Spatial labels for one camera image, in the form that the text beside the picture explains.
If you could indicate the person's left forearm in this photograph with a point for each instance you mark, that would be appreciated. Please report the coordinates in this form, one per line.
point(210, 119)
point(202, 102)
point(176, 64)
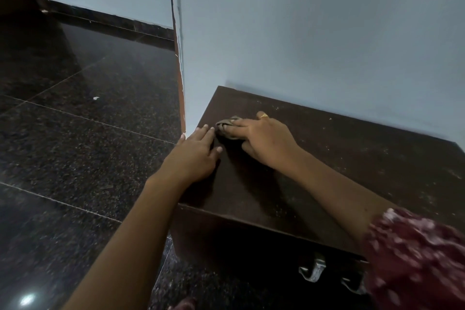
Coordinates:
point(134, 244)

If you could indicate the person's right forearm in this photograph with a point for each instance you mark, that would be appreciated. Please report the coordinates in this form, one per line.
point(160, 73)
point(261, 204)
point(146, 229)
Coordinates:
point(338, 193)

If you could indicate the dark brown wooden cabinet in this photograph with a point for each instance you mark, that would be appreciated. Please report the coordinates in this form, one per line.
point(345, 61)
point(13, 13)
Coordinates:
point(363, 161)

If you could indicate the person's left hand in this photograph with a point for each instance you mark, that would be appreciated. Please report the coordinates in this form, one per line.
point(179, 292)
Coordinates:
point(192, 159)

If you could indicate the person's right hand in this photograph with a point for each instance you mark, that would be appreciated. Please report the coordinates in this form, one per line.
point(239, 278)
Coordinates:
point(269, 141)

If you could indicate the checked green cloth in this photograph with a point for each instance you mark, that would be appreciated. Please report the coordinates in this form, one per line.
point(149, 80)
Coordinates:
point(226, 122)

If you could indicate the red floral garment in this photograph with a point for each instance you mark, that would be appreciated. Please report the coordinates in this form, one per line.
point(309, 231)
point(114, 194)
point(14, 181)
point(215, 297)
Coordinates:
point(414, 259)

